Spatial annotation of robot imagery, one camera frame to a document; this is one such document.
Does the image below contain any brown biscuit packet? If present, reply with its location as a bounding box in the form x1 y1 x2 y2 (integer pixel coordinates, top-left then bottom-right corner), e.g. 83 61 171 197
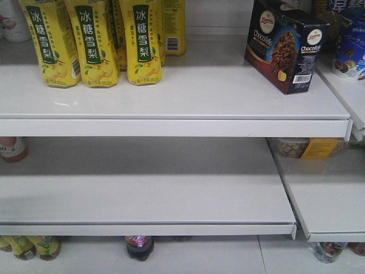
312 0 346 43

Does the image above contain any white supermarket shelving unit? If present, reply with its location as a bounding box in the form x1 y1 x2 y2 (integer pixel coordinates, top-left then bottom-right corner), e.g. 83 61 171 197
1 1 364 273

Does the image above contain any blue Chocofello cookie box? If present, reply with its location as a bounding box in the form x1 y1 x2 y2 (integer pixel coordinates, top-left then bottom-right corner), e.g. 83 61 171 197
245 1 330 95

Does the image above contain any dark cola bottle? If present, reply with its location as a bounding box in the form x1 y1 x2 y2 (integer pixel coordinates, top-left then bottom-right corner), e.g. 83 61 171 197
124 235 154 261

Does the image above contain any yellow pear drink bottle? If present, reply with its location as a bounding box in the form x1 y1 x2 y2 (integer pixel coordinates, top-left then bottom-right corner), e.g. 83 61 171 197
65 1 119 88
120 1 163 86
19 1 81 88

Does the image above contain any blue white cookie cup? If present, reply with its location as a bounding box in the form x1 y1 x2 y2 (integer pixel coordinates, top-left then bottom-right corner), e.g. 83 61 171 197
332 7 364 81

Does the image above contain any clear water bottle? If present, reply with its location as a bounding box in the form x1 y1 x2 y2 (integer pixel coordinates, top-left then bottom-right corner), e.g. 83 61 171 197
314 242 348 264

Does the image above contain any green tea bottle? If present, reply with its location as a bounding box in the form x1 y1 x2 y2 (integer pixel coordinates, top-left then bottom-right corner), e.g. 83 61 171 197
27 236 61 261
3 235 36 260

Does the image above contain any clear yellow cookie tub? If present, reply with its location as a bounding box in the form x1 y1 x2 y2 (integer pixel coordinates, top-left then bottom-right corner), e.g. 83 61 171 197
267 138 345 159

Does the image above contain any orange juice bottle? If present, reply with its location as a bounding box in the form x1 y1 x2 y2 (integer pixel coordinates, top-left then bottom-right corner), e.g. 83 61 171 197
1 136 29 163

